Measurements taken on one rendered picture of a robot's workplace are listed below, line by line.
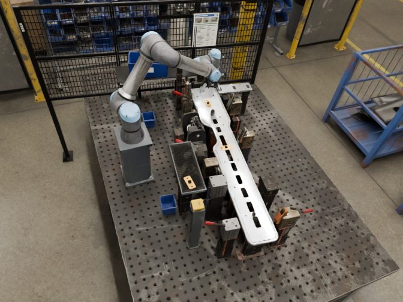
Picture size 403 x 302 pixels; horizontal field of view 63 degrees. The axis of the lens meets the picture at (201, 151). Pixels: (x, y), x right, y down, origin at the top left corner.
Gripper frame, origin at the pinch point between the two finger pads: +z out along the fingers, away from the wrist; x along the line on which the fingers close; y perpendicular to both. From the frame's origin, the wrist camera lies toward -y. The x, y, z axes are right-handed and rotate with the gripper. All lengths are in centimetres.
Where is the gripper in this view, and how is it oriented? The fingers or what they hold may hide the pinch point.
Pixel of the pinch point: (209, 91)
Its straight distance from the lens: 247.6
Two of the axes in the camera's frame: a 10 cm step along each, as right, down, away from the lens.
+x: 9.6, -1.4, 2.2
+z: -0.8, 6.5, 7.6
